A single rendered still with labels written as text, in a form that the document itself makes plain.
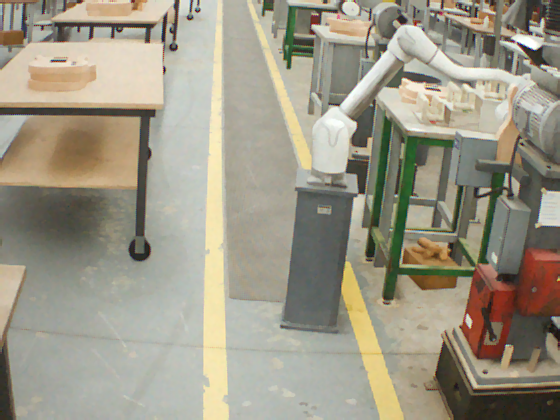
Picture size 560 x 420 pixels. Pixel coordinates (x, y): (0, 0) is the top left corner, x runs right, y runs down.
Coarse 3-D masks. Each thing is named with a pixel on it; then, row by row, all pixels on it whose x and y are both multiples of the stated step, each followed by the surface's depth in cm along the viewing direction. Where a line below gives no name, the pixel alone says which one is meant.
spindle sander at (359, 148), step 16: (416, 0) 511; (384, 16) 543; (368, 32) 564; (384, 32) 547; (384, 48) 553; (368, 64) 560; (400, 80) 562; (368, 112) 567; (368, 128) 571; (352, 144) 577; (368, 144) 570; (352, 160) 566; (368, 160) 568; (400, 160) 570
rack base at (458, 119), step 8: (448, 104) 403; (448, 112) 395; (456, 112) 391; (464, 112) 391; (472, 112) 393; (448, 120) 394; (456, 120) 392; (464, 120) 392; (472, 120) 392; (456, 128) 394; (464, 128) 394; (472, 128) 394
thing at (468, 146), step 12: (456, 132) 306; (468, 132) 306; (456, 144) 305; (468, 144) 300; (480, 144) 300; (492, 144) 301; (456, 156) 305; (468, 156) 302; (480, 156) 302; (492, 156) 302; (456, 168) 304; (468, 168) 303; (456, 180) 305; (468, 180) 305; (480, 180) 305; (492, 192) 303
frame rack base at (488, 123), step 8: (480, 96) 395; (480, 104) 390; (488, 104) 389; (496, 104) 389; (480, 112) 391; (488, 112) 391; (480, 120) 392; (488, 120) 392; (496, 120) 392; (480, 128) 394; (488, 128) 394; (496, 128) 394
